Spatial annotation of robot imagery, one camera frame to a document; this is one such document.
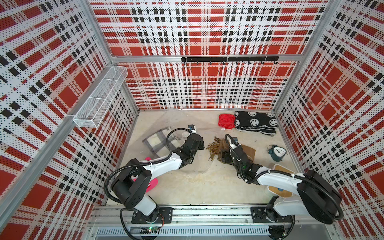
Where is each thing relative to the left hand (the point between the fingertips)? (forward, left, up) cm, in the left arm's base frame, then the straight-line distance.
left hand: (201, 136), depth 89 cm
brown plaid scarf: (-1, -12, -9) cm, 15 cm away
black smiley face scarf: (+18, -45, -9) cm, 49 cm away
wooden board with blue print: (-30, -39, -7) cm, 50 cm away
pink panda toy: (-25, +26, -7) cm, 37 cm away
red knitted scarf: (+20, -19, -10) cm, 29 cm away
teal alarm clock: (-6, -47, -9) cm, 48 cm away
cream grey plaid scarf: (-1, +28, -6) cm, 29 cm away
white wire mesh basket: (+12, +67, +10) cm, 69 cm away
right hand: (-6, -16, -3) cm, 18 cm away
